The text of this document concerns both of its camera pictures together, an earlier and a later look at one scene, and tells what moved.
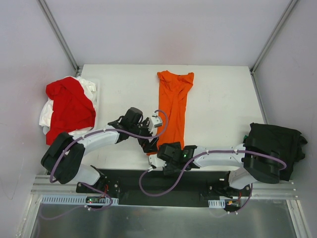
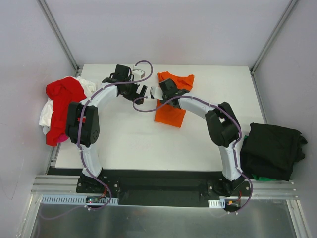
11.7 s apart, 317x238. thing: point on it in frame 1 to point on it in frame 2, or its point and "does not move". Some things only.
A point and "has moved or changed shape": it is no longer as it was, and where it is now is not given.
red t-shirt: (74, 110) does not move
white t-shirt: (47, 110) does not move
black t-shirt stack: (288, 143) does not move
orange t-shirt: (173, 89) has moved or changed shape
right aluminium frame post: (272, 37) does not move
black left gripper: (144, 138) to (138, 91)
